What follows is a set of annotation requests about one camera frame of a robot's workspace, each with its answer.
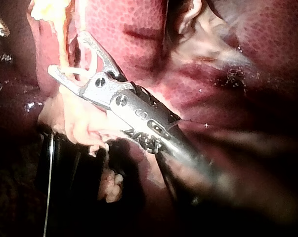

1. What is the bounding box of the right arm instrument jaw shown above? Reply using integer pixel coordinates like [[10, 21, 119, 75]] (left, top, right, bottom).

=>
[[77, 30, 127, 81], [47, 64, 91, 97]]

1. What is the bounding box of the pale fatty tissue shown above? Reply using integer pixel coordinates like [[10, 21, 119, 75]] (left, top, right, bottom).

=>
[[177, 0, 259, 71], [38, 85, 131, 158], [98, 169, 125, 203]]

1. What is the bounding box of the thin steel wire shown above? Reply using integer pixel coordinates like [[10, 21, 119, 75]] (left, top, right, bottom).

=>
[[43, 132, 54, 237]]

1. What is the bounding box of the right arm instrument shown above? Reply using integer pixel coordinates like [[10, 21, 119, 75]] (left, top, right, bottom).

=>
[[79, 71, 182, 155]]

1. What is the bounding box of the thin tube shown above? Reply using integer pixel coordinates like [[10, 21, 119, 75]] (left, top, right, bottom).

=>
[[55, 19, 71, 74], [63, 0, 100, 81]]

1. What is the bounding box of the dark red liver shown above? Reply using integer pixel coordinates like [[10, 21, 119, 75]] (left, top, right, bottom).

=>
[[0, 0, 298, 237]]

